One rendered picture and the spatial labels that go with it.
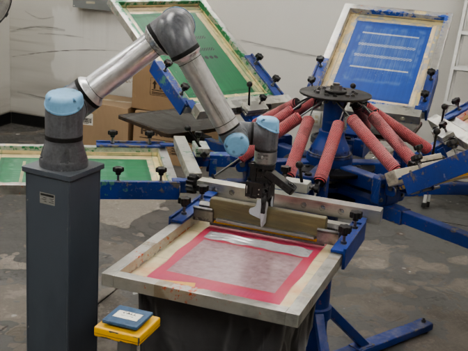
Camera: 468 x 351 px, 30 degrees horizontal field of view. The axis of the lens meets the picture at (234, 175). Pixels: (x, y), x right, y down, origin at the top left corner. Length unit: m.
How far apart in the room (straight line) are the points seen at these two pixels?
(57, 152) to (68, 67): 5.28
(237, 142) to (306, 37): 4.44
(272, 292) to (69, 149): 0.76
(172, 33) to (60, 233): 0.71
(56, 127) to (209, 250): 0.62
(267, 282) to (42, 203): 0.74
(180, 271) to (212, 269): 0.10
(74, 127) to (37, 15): 5.40
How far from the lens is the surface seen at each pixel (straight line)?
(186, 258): 2.72
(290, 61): 7.13
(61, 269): 2.80
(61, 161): 2.72
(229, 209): 2.95
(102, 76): 2.81
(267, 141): 2.82
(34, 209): 2.80
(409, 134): 3.69
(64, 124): 2.70
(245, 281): 2.58
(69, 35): 7.93
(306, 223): 2.87
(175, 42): 2.63
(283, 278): 2.63
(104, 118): 7.33
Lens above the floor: 1.98
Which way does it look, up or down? 17 degrees down
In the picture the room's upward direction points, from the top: 4 degrees clockwise
